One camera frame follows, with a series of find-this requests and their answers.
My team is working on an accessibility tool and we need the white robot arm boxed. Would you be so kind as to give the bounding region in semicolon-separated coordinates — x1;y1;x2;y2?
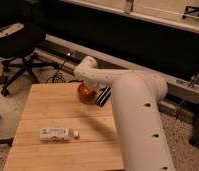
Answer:
74;56;176;171

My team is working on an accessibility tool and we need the black office chair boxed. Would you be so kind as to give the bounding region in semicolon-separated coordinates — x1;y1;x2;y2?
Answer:
0;23;59;97

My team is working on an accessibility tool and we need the wooden table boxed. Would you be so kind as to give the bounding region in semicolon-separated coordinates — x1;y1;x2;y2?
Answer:
4;83;123;171

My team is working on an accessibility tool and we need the white rectangular box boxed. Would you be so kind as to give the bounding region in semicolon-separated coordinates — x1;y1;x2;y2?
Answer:
40;128;70;141

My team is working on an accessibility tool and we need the small white cap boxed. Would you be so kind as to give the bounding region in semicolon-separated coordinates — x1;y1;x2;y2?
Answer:
73;131;79;138

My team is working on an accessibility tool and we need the black coiled cable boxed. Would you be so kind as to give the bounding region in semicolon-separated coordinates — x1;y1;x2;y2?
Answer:
45;58;68;84

